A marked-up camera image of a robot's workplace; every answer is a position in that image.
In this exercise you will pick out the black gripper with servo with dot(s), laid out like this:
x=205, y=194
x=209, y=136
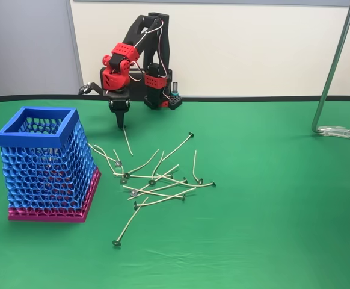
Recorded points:
x=119, y=105

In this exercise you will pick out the cream candle wick metal tab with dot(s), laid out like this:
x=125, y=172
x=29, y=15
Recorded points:
x=190, y=134
x=133, y=191
x=135, y=204
x=122, y=181
x=118, y=163
x=111, y=168
x=199, y=181
x=213, y=184
x=163, y=193
x=151, y=182
x=126, y=141
x=126, y=175
x=185, y=180
x=142, y=176
x=160, y=159
x=117, y=242

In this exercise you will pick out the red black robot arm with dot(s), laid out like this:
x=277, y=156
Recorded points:
x=154, y=81

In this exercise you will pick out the blue magenta mesh basket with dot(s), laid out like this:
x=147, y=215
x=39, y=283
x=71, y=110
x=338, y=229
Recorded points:
x=42, y=180

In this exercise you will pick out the black plastic tool case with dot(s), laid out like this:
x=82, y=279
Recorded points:
x=137, y=90

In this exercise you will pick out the grey teal table clamp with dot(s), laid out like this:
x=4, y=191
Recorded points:
x=175, y=88

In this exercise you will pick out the clear plastic clamp piece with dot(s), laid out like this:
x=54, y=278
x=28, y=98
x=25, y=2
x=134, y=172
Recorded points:
x=337, y=132

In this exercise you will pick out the bent chrome metal pole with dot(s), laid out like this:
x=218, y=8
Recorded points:
x=334, y=60

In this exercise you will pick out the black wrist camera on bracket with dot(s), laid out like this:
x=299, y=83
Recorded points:
x=87, y=88

